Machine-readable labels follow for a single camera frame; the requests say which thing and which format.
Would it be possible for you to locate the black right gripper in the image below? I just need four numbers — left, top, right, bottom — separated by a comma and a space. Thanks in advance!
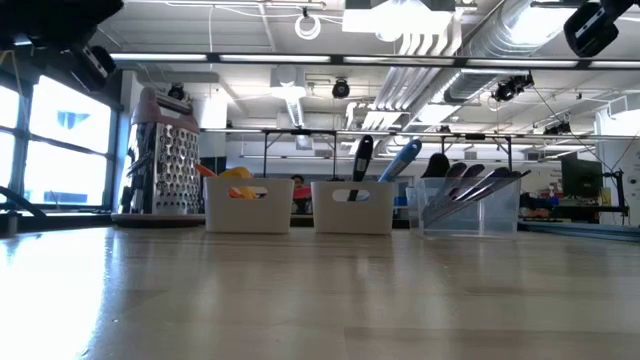
563, 0, 637, 59

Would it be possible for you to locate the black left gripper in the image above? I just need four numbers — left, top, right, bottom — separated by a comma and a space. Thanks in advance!
68, 43, 118, 93

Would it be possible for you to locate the orange silicone spatula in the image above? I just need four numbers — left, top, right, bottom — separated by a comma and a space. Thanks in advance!
194, 162, 246, 200

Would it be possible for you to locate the wide yellow silicone spatula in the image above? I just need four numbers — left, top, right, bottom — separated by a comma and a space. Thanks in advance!
219, 166, 253, 180

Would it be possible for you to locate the slim yellow silicone spatula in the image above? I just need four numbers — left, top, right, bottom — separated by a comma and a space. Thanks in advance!
232, 167, 258, 201

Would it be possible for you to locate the blue silicone spoon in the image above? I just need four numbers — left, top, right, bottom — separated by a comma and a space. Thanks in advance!
355, 138, 423, 202

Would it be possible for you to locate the black slotted spoon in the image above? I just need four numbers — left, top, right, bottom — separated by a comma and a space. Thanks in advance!
346, 134, 375, 203

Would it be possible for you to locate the black computer monitor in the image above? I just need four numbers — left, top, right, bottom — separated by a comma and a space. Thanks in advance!
560, 156, 605, 200

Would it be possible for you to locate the clear plastic bin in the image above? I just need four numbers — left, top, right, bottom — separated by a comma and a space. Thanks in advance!
405, 176, 522, 239

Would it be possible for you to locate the white plastic bin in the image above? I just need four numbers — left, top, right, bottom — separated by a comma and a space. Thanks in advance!
310, 180, 396, 236
203, 176, 295, 235

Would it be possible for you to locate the black overhead light bar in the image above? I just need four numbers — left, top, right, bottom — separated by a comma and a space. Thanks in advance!
107, 49, 640, 72

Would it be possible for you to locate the metal box grater pink handle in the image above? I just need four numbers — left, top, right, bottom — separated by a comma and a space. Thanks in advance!
110, 87, 206, 229

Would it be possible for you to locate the black curved cable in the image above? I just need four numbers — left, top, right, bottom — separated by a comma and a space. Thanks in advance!
0, 185, 47, 217

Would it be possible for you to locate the black aluminium table frame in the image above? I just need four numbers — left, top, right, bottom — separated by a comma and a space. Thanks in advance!
0, 208, 640, 245

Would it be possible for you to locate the white cable coil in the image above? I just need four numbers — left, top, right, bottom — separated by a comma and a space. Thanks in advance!
293, 13, 322, 42

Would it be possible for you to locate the black background table frame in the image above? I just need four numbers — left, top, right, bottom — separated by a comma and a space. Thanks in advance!
261, 128, 514, 182

